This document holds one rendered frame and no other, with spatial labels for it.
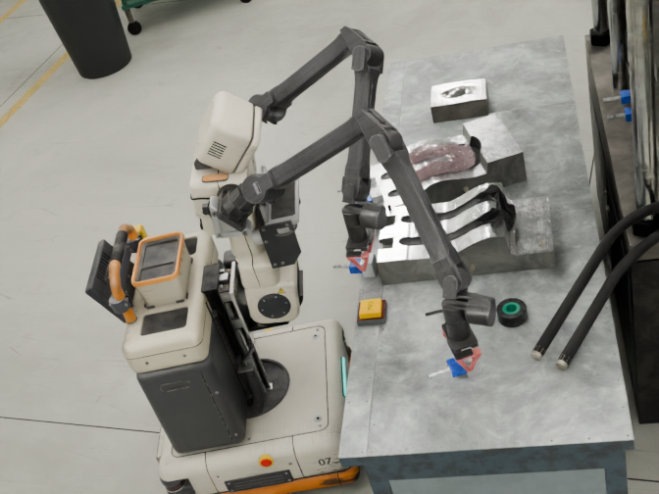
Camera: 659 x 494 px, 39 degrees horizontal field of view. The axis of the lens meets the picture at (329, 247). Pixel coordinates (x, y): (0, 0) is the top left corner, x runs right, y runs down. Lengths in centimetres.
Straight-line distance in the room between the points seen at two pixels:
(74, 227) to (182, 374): 232
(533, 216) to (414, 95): 100
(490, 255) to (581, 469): 66
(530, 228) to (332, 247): 168
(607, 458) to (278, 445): 120
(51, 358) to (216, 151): 197
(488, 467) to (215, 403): 101
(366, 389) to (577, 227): 82
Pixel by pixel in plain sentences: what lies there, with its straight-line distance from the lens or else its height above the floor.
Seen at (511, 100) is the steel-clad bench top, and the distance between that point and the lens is 349.
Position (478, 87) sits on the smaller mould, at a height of 87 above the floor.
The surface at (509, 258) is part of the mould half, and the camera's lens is 269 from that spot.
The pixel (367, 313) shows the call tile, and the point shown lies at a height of 84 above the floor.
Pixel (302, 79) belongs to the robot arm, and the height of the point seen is 133.
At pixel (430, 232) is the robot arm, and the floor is 119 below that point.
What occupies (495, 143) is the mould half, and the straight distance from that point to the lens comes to 306.
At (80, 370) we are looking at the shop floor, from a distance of 421.
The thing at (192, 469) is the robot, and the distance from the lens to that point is 322.
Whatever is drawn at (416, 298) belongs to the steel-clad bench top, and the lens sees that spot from 270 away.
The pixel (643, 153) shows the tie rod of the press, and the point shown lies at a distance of 266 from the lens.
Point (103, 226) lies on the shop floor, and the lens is 503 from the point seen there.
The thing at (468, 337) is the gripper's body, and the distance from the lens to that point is 235.
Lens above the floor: 258
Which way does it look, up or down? 37 degrees down
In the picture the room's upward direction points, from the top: 17 degrees counter-clockwise
